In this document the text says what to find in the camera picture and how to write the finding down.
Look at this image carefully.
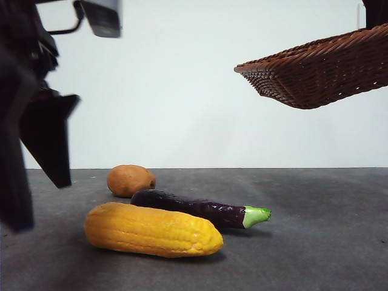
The black camera cable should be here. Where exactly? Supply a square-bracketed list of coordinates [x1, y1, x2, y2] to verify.
[45, 16, 84, 35]

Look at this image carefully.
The brown wicker basket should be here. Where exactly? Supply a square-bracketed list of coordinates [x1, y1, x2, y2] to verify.
[233, 23, 388, 110]

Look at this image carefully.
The yellow corn cob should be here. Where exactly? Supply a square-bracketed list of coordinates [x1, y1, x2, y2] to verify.
[84, 202, 224, 259]

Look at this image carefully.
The brown potato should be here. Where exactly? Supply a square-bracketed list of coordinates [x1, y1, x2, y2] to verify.
[107, 164, 156, 198]

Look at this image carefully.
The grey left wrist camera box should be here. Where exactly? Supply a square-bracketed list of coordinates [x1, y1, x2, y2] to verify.
[74, 0, 122, 39]

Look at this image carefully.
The purple eggplant with green stem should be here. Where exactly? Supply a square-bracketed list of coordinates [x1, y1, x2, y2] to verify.
[130, 189, 272, 230]

